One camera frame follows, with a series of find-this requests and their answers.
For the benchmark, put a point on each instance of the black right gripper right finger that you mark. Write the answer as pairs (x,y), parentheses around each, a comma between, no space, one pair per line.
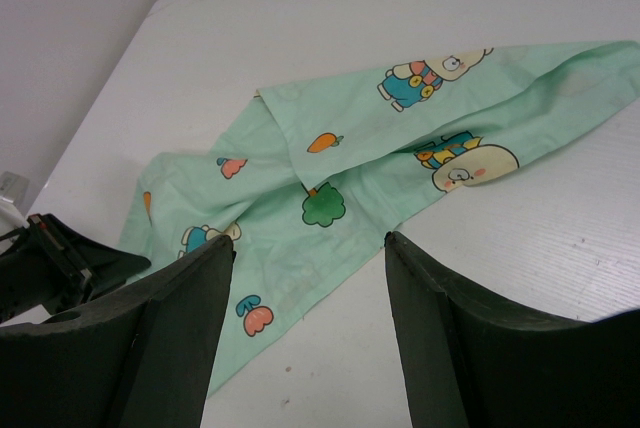
(473,358)

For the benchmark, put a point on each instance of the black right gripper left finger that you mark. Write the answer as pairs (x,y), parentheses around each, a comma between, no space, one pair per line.
(141,356)

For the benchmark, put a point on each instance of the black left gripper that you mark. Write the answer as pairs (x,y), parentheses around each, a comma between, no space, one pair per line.
(52,265)

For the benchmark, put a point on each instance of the green cartoon print cloth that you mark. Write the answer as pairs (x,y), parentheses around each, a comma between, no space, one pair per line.
(311,175)

